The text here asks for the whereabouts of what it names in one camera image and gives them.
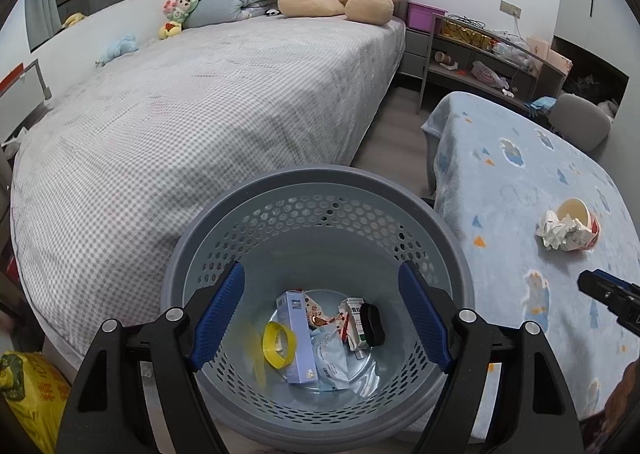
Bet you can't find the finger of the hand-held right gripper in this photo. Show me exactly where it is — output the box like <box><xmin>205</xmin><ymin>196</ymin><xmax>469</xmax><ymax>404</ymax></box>
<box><xmin>597</xmin><ymin>272</ymin><xmax>640</xmax><ymax>294</ymax></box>
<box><xmin>577</xmin><ymin>270</ymin><xmax>640</xmax><ymax>330</ymax></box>

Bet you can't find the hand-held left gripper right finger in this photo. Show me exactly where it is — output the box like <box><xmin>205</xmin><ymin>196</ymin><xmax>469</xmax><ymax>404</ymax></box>
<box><xmin>397</xmin><ymin>261</ymin><xmax>585</xmax><ymax>454</ymax></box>

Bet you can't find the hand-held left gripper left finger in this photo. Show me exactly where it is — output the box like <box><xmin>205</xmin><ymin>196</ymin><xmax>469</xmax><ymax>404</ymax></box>
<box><xmin>56</xmin><ymin>261</ymin><xmax>247</xmax><ymax>454</ymax></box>

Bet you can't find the black oval case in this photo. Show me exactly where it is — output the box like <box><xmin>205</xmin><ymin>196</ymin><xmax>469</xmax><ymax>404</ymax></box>
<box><xmin>360</xmin><ymin>303</ymin><xmax>385</xmax><ymax>347</ymax></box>

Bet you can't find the yellow plastic lid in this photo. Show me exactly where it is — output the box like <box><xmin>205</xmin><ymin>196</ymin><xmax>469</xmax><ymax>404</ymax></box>
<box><xmin>262</xmin><ymin>320</ymin><xmax>299</xmax><ymax>369</ymax></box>

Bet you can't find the red and white paper cup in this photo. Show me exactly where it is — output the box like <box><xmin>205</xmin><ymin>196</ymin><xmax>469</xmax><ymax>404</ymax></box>
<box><xmin>550</xmin><ymin>197</ymin><xmax>600</xmax><ymax>252</ymax></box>

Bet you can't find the white and green carton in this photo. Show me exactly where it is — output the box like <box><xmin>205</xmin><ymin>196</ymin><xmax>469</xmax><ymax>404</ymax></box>
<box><xmin>340</xmin><ymin>298</ymin><xmax>372</xmax><ymax>352</ymax></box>

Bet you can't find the white paper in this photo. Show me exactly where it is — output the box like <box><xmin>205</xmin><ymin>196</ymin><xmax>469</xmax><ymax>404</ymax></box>
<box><xmin>536</xmin><ymin>210</ymin><xmax>583</xmax><ymax>251</ymax></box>

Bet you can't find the purple cardboard box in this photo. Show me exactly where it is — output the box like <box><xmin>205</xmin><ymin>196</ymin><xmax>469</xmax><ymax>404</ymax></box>
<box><xmin>275</xmin><ymin>290</ymin><xmax>319</xmax><ymax>385</ymax></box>

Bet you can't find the red and white wrapper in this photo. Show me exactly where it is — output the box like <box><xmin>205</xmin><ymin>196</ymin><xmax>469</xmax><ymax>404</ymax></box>
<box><xmin>304</xmin><ymin>295</ymin><xmax>351</xmax><ymax>336</ymax></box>

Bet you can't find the white plastic packet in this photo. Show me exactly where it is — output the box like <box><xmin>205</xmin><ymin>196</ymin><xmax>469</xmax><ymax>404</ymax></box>
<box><xmin>310</xmin><ymin>324</ymin><xmax>372</xmax><ymax>392</ymax></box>

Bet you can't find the grey perforated plastic basket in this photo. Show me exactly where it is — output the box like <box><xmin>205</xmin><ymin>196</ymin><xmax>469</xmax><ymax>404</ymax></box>
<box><xmin>161</xmin><ymin>165</ymin><xmax>476</xmax><ymax>450</ymax></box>

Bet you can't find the grey chair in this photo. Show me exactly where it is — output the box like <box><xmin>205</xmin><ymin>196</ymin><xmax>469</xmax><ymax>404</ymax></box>
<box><xmin>552</xmin><ymin>93</ymin><xmax>613</xmax><ymax>152</ymax></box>

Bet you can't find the grey checked bed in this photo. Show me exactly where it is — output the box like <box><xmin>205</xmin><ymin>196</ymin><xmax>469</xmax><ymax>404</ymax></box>
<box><xmin>10</xmin><ymin>0</ymin><xmax>416</xmax><ymax>365</ymax></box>

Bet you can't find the yellow printed bag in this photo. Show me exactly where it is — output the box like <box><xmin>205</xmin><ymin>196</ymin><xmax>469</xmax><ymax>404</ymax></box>
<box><xmin>0</xmin><ymin>351</ymin><xmax>71</xmax><ymax>454</ymax></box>

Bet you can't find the grey shelf desk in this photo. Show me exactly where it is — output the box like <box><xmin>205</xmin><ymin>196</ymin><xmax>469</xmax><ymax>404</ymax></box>
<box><xmin>417</xmin><ymin>14</ymin><xmax>573</xmax><ymax>117</ymax></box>

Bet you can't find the pink cardboard box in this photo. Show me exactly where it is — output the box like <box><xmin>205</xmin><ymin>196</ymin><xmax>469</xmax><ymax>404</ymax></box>
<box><xmin>525</xmin><ymin>36</ymin><xmax>573</xmax><ymax>80</ymax></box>

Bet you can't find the pink plastic bag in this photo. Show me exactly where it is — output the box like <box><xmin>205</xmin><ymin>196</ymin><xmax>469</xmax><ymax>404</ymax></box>
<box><xmin>472</xmin><ymin>60</ymin><xmax>509</xmax><ymax>88</ymax></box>

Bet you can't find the grey nightstand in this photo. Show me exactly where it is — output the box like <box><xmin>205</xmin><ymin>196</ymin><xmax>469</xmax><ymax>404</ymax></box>
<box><xmin>399</xmin><ymin>26</ymin><xmax>431</xmax><ymax>78</ymax></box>

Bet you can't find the light blue plush toy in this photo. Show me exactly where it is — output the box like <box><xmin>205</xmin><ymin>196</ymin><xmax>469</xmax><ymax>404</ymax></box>
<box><xmin>95</xmin><ymin>34</ymin><xmax>138</xmax><ymax>67</ymax></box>

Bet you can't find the pink storage box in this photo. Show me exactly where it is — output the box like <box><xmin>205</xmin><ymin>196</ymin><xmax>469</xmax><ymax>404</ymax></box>
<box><xmin>406</xmin><ymin>1</ymin><xmax>448</xmax><ymax>32</ymax></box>

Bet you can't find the green hooded plush doll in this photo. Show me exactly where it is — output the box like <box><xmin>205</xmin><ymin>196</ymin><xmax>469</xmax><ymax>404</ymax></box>
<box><xmin>159</xmin><ymin>0</ymin><xmax>206</xmax><ymax>41</ymax></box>

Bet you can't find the folded blue quilt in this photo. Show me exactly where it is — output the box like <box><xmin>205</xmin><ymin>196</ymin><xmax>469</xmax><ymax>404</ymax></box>
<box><xmin>185</xmin><ymin>0</ymin><xmax>301</xmax><ymax>30</ymax></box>

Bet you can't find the white charging cable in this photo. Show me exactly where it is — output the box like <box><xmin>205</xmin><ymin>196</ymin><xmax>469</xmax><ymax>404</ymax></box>
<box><xmin>509</xmin><ymin>14</ymin><xmax>533</xmax><ymax>65</ymax></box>

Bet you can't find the yellow box with cables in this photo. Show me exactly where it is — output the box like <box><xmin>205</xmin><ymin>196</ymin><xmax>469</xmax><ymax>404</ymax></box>
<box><xmin>440</xmin><ymin>16</ymin><xmax>497</xmax><ymax>51</ymax></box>

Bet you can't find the bed guard rail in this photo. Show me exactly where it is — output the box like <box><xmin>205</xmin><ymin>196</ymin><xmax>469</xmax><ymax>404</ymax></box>
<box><xmin>0</xmin><ymin>61</ymin><xmax>52</xmax><ymax>106</ymax></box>

